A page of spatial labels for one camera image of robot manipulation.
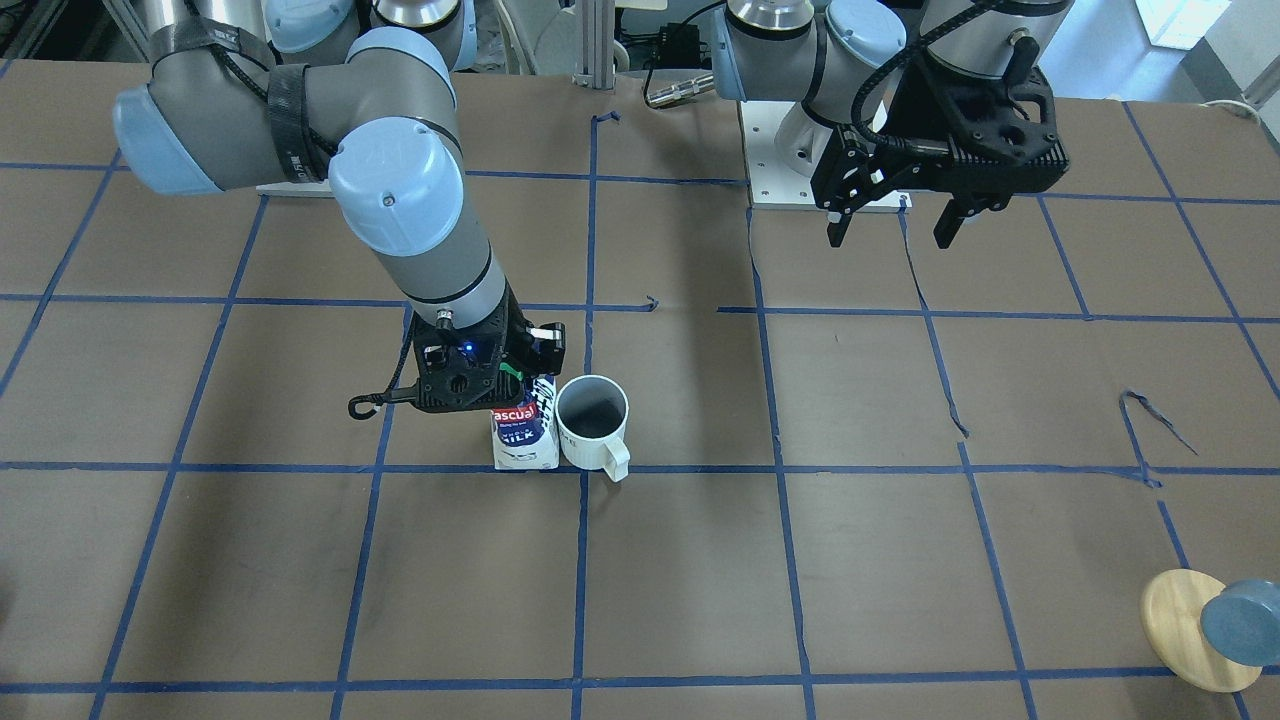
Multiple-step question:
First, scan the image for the white ceramic mug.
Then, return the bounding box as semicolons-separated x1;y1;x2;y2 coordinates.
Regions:
554;375;631;483

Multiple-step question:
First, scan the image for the blue grey cup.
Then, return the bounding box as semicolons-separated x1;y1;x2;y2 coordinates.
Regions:
1199;579;1279;667

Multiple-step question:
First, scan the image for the wooden mug tree stand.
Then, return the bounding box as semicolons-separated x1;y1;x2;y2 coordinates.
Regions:
1140;568;1262;693

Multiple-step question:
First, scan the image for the aluminium frame post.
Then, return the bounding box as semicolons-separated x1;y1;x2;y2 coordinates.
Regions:
573;0;616;91

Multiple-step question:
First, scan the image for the white blue milk carton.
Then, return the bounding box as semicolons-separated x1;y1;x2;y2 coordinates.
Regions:
492;375;561;471

